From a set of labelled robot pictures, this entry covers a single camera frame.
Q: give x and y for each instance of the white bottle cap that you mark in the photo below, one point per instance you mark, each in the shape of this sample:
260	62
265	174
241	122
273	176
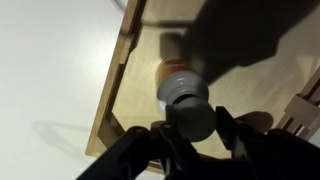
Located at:
195	120

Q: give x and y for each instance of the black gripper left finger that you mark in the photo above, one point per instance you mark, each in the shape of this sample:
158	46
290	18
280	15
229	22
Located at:
146	156

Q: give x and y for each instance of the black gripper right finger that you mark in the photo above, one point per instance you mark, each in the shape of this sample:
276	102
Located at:
266	156

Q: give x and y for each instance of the light wooden slatted tray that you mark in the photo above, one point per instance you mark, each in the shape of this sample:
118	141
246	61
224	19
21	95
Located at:
140	100

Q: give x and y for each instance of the white bottle orange label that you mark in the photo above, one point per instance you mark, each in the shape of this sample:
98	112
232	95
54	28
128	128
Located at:
180	83

